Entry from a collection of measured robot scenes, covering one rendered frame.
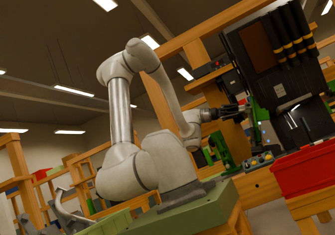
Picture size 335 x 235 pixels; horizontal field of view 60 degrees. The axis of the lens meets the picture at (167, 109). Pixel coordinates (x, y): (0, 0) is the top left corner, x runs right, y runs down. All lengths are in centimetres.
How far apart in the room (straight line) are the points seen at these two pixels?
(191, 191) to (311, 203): 39
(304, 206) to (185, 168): 41
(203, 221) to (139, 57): 85
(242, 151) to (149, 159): 108
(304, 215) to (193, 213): 38
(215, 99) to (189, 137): 49
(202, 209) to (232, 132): 119
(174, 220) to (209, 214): 11
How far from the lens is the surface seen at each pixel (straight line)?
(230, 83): 196
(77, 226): 171
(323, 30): 1257
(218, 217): 90
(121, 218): 155
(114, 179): 113
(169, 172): 103
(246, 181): 144
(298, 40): 155
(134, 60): 146
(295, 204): 109
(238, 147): 203
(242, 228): 119
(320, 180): 112
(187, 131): 166
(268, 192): 144
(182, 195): 104
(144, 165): 107
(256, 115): 167
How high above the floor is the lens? 104
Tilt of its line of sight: 12 degrees up
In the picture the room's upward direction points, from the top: 23 degrees counter-clockwise
